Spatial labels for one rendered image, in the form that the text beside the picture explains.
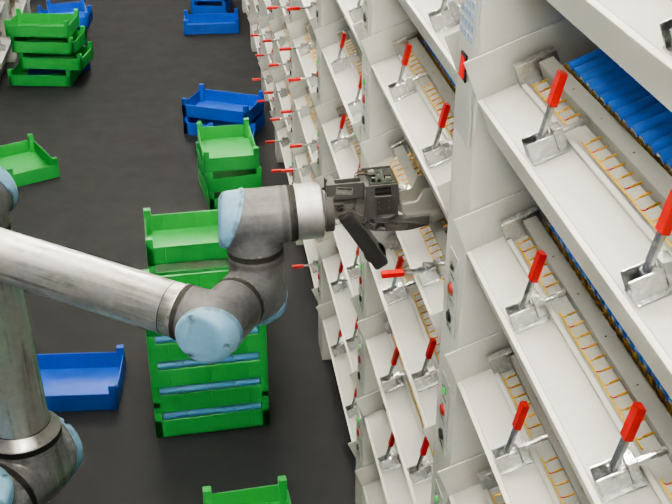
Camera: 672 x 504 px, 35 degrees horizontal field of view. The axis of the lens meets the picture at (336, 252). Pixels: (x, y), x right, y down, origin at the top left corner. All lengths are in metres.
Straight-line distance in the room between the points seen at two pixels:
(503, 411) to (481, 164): 0.32
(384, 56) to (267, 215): 0.46
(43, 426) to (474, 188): 1.18
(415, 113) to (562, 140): 0.66
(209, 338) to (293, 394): 1.41
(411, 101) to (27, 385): 0.93
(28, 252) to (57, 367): 1.44
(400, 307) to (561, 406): 0.90
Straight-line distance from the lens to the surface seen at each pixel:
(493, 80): 1.24
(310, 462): 2.75
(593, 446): 1.03
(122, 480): 2.75
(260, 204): 1.63
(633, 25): 0.85
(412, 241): 1.75
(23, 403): 2.15
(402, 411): 2.02
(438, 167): 1.53
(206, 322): 1.56
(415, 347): 1.84
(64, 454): 2.26
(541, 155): 1.08
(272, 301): 1.68
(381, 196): 1.65
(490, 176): 1.29
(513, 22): 1.23
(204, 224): 3.15
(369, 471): 2.45
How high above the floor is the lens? 1.79
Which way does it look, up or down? 29 degrees down
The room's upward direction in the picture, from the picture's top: straight up
